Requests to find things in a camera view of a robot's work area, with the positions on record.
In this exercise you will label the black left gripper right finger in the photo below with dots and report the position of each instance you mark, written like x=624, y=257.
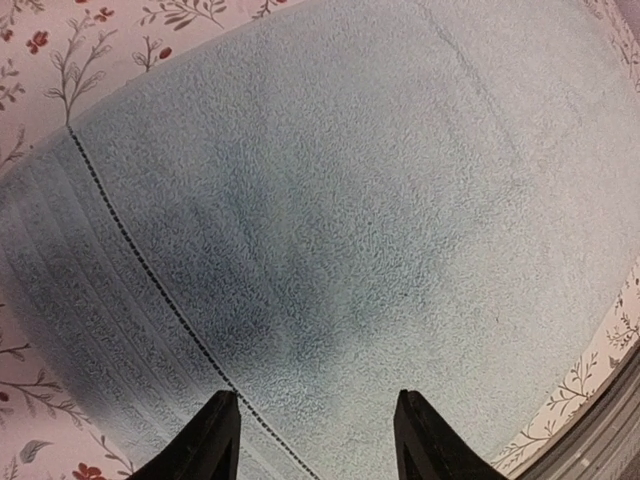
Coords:
x=427, y=447

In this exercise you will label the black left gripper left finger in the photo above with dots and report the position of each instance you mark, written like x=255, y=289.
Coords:
x=207, y=448

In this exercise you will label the light blue towel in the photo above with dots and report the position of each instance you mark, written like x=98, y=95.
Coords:
x=325, y=225

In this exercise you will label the floral patterned table mat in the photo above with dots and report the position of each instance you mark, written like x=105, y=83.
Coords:
x=50, y=60

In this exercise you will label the aluminium front rail frame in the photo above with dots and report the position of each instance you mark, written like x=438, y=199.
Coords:
x=603, y=441

